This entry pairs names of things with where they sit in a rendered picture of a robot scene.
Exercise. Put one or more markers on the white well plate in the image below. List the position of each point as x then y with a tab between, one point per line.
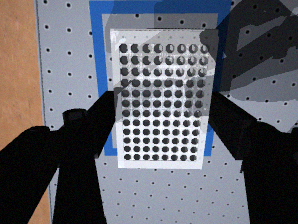
163	80

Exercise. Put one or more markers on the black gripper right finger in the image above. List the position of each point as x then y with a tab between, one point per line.
270	171

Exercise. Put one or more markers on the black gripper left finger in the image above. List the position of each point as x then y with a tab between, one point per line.
29	162

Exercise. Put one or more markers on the grey perforated base plate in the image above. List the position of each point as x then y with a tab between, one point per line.
260	75

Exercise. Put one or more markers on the blue tape outline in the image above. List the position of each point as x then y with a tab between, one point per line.
97	8

